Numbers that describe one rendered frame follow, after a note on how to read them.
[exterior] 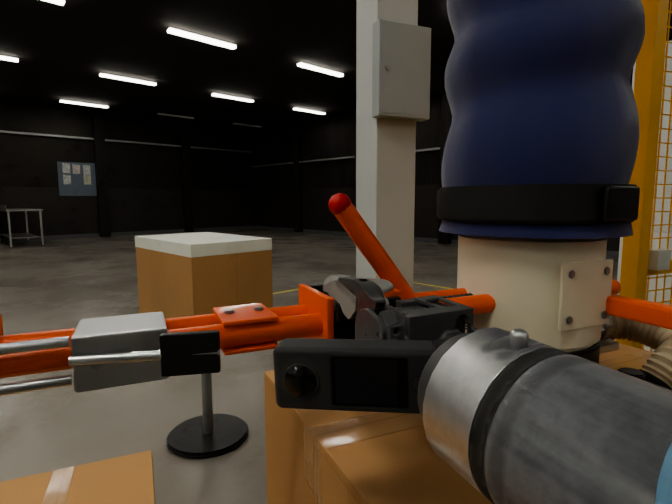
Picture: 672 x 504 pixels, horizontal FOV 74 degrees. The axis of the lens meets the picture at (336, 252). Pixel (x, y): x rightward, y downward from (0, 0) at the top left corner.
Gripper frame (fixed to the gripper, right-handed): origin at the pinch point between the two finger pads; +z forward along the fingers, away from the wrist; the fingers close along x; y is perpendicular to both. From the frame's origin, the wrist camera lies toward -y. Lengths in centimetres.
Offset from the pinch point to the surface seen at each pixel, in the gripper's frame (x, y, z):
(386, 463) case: -12.8, 3.1, -7.0
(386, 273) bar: 4.2, 6.7, -0.8
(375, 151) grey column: 26, 58, 96
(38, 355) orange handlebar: 1.0, -24.4, -2.9
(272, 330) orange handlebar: 0.4, -6.4, -3.0
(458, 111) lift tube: 22.1, 18.7, 3.0
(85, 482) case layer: -54, -32, 71
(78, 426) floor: -109, -54, 220
